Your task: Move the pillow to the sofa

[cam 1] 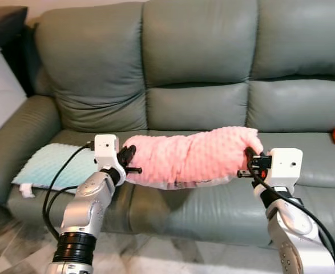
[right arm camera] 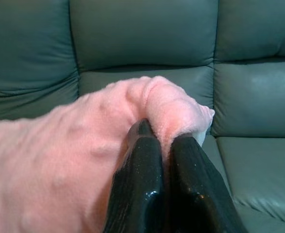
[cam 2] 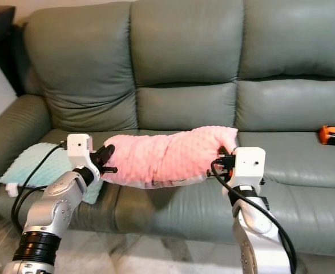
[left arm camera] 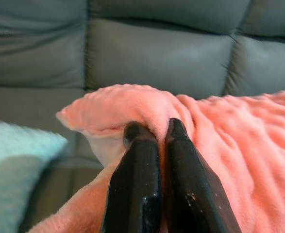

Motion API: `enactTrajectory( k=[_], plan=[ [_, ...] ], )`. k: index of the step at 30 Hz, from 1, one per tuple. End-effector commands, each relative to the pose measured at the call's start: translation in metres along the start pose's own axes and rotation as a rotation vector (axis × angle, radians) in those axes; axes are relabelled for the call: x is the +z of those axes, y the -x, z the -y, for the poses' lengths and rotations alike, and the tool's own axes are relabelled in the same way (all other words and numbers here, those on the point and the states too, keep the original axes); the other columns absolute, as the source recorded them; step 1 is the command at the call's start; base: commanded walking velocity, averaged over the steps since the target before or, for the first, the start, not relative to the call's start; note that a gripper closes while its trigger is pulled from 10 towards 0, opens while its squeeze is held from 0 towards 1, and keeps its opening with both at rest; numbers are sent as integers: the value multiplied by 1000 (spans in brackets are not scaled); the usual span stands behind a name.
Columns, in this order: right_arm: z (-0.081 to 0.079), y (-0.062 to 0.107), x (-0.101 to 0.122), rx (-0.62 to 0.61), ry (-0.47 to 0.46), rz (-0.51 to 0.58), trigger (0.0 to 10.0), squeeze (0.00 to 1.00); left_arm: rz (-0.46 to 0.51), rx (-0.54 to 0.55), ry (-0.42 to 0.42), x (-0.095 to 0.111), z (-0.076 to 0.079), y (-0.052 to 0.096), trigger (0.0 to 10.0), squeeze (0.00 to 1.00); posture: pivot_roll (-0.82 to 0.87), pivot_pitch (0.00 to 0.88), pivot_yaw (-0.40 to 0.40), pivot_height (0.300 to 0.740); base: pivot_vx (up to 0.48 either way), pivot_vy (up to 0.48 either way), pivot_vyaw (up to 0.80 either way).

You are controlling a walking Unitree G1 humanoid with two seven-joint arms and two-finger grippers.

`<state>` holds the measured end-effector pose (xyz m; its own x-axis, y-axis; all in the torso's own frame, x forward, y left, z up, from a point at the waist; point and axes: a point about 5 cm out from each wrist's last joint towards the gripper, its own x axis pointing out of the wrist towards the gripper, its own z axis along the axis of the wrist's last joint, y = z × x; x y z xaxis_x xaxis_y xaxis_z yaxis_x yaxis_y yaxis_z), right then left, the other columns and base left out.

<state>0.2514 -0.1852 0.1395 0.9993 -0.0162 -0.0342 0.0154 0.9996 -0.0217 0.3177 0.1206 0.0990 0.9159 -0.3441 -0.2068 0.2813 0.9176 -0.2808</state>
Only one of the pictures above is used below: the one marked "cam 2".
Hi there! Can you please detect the pink dotted pillow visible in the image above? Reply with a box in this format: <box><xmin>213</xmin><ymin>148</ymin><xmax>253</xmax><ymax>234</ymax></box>
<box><xmin>102</xmin><ymin>126</ymin><xmax>239</xmax><ymax>188</ymax></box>

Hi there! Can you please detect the teal dotted pillow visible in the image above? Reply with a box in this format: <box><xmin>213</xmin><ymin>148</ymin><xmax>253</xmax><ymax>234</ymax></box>
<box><xmin>0</xmin><ymin>142</ymin><xmax>105</xmax><ymax>205</ymax></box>

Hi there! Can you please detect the white pillow tag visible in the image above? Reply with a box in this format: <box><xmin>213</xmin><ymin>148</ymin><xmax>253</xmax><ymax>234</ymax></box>
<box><xmin>5</xmin><ymin>182</ymin><xmax>21</xmax><ymax>198</ymax></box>

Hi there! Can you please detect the green leather sofa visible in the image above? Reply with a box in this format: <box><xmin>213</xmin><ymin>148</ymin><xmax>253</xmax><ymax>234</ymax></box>
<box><xmin>0</xmin><ymin>0</ymin><xmax>335</xmax><ymax>257</ymax></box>

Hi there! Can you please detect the orange black tool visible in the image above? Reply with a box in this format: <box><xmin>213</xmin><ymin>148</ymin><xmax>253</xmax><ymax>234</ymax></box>
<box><xmin>318</xmin><ymin>125</ymin><xmax>335</xmax><ymax>147</ymax></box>

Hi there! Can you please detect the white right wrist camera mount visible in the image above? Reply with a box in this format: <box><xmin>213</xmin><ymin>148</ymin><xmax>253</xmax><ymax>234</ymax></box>
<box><xmin>233</xmin><ymin>147</ymin><xmax>267</xmax><ymax>192</ymax></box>

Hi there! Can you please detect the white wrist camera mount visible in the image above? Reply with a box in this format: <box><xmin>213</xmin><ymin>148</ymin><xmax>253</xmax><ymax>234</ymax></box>
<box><xmin>233</xmin><ymin>147</ymin><xmax>267</xmax><ymax>192</ymax></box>
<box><xmin>67</xmin><ymin>134</ymin><xmax>94</xmax><ymax>171</ymax></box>

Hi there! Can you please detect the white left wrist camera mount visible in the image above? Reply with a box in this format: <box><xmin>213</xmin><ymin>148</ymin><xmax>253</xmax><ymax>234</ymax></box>
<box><xmin>67</xmin><ymin>134</ymin><xmax>94</xmax><ymax>171</ymax></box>

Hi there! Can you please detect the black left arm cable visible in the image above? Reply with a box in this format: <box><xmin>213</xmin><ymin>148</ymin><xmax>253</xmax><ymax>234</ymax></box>
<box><xmin>10</xmin><ymin>142</ymin><xmax>71</xmax><ymax>235</ymax></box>

